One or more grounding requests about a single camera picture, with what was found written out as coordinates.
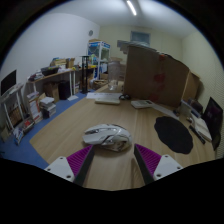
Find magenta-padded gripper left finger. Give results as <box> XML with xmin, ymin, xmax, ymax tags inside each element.
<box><xmin>44</xmin><ymin>144</ymin><xmax>96</xmax><ymax>188</ymax></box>

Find small brown cardboard box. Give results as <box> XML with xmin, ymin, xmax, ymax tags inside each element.
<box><xmin>181</xmin><ymin>70</ymin><xmax>201</xmax><ymax>103</ymax></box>

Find black box under desk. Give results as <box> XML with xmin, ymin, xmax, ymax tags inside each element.
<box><xmin>58</xmin><ymin>79</ymin><xmax>72</xmax><ymax>100</ymax></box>

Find tall black stand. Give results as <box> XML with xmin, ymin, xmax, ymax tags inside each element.
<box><xmin>80</xmin><ymin>55</ymin><xmax>92</xmax><ymax>95</ymax></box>

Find black mouse pad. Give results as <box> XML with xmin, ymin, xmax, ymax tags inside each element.
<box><xmin>153</xmin><ymin>115</ymin><xmax>195</xmax><ymax>155</ymax></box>

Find black computer monitor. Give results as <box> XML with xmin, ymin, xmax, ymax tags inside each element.
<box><xmin>0</xmin><ymin>69</ymin><xmax>18</xmax><ymax>97</ymax></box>

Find white paper sheet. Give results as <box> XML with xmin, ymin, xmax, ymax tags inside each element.
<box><xmin>86</xmin><ymin>91</ymin><xmax>124</xmax><ymax>101</ymax></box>
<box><xmin>151</xmin><ymin>103</ymin><xmax>181</xmax><ymax>120</ymax></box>

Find large brown cardboard box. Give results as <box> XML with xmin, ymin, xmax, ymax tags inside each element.
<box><xmin>122</xmin><ymin>44</ymin><xmax>190</xmax><ymax>108</ymax></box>

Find cardboard box under desk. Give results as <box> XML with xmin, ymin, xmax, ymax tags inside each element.
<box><xmin>43</xmin><ymin>81</ymin><xmax>61</xmax><ymax>103</ymax></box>

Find black pen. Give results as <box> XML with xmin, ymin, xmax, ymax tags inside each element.
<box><xmin>188</xmin><ymin>124</ymin><xmax>207</xmax><ymax>145</ymax></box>

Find low stack of books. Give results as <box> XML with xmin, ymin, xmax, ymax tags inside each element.
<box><xmin>39</xmin><ymin>96</ymin><xmax>57</xmax><ymax>119</ymax></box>

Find ceiling tube light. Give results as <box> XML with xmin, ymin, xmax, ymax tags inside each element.
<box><xmin>125</xmin><ymin>0</ymin><xmax>138</xmax><ymax>17</ymax></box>

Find blue white glass-door cabinet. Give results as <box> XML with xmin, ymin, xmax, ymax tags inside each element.
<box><xmin>87</xmin><ymin>39</ymin><xmax>111</xmax><ymax>81</ymax></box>

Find white computer mouse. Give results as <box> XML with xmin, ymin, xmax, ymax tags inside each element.
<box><xmin>82</xmin><ymin>123</ymin><xmax>133</xmax><ymax>153</ymax></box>

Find wooden side desk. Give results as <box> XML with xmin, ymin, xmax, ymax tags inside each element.
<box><xmin>26</xmin><ymin>66</ymin><xmax>98</xmax><ymax>101</ymax></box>

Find small black cable bundle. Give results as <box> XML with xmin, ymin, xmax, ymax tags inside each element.
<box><xmin>118</xmin><ymin>93</ymin><xmax>132</xmax><ymax>102</ymax></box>

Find white metal stand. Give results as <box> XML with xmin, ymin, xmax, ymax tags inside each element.
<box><xmin>0</xmin><ymin>83</ymin><xmax>28</xmax><ymax>134</ymax></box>

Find plain white remote control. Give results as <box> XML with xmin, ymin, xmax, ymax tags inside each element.
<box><xmin>94</xmin><ymin>96</ymin><xmax>121</xmax><ymax>106</ymax></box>

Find white remote with display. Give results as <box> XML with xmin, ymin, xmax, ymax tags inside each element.
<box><xmin>130</xmin><ymin>99</ymin><xmax>155</xmax><ymax>110</ymax></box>

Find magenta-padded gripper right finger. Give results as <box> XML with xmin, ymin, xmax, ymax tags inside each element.
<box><xmin>133</xmin><ymin>143</ymin><xmax>184</xmax><ymax>186</ymax></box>

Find black tray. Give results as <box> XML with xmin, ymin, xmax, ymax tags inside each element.
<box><xmin>40</xmin><ymin>65</ymin><xmax>60</xmax><ymax>77</ymax></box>

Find clear plastic jar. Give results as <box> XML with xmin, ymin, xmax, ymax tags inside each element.
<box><xmin>107</xmin><ymin>60</ymin><xmax>121</xmax><ymax>92</ymax></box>

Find tall stack of books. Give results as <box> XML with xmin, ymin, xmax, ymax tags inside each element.
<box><xmin>26</xmin><ymin>91</ymin><xmax>43</xmax><ymax>124</ymax></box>

